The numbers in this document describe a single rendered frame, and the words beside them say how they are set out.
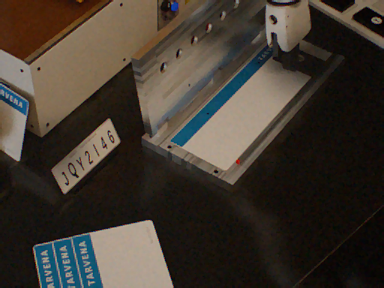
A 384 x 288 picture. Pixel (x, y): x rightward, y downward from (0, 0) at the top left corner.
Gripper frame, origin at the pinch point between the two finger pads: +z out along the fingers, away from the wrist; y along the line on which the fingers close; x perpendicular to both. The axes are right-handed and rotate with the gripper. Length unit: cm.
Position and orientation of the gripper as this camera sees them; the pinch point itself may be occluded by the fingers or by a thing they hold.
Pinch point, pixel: (290, 60)
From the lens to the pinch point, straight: 164.4
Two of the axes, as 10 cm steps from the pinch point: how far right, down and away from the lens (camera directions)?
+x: -8.1, -2.8, 5.2
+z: 1.5, 7.6, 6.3
